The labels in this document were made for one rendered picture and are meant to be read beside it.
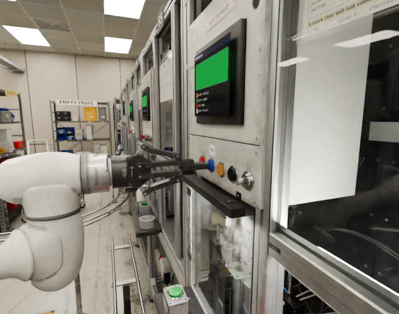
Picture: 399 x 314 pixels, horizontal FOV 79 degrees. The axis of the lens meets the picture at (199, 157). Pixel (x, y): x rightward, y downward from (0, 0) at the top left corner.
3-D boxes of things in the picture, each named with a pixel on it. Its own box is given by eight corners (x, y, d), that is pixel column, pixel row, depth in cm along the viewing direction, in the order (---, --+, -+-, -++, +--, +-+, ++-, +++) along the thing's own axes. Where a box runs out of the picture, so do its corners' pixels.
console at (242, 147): (181, 169, 84) (179, 27, 77) (252, 164, 94) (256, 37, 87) (245, 212, 45) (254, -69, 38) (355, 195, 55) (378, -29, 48)
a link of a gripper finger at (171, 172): (137, 173, 56) (137, 179, 56) (183, 171, 60) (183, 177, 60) (135, 170, 60) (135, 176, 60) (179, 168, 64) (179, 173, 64)
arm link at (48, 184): (83, 149, 58) (86, 202, 60) (4, 152, 53) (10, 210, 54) (78, 152, 48) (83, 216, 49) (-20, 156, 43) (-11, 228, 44)
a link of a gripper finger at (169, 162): (135, 167, 60) (134, 161, 59) (179, 162, 63) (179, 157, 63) (137, 170, 56) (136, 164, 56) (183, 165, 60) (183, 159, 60)
